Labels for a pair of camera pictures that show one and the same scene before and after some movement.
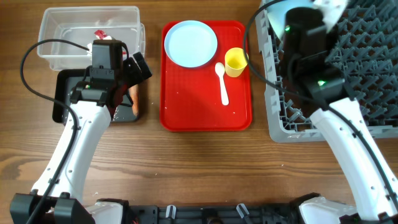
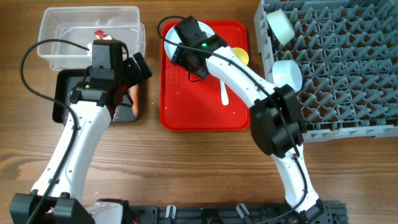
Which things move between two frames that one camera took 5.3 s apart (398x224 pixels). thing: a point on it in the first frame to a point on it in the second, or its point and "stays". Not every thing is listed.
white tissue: (89, 52) stays
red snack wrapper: (101, 33) stays
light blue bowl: (277, 13) to (287, 72)
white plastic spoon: (220, 69) stays
